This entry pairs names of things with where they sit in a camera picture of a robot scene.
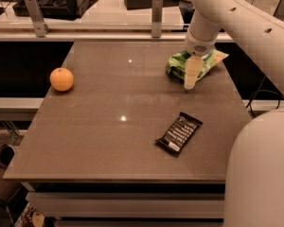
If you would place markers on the left metal rail bracket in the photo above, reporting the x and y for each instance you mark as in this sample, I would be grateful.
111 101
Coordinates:
34 11

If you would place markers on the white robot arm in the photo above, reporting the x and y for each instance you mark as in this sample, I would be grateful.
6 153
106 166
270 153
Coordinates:
254 187

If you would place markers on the orange fruit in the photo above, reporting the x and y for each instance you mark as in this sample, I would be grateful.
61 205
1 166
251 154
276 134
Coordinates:
61 79

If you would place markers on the white drawer front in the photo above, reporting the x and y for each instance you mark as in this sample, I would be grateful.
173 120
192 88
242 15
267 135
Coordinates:
126 205

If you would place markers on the black chocolate bar wrapper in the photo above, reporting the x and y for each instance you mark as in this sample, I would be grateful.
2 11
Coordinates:
178 134

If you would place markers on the black tray on far table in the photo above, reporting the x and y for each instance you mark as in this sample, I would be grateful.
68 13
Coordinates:
64 9

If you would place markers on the green rice chip bag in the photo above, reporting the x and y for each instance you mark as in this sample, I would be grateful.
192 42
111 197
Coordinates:
176 64

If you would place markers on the brown bin with hole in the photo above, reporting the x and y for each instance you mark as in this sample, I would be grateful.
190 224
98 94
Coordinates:
7 189

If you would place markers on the centre metal rail bracket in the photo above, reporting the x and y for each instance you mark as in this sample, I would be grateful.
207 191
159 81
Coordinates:
156 18

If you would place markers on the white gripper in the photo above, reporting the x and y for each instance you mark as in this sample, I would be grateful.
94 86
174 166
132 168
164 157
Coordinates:
196 46

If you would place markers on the metal rail bracket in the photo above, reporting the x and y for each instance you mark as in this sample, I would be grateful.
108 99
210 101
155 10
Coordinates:
156 18
34 11

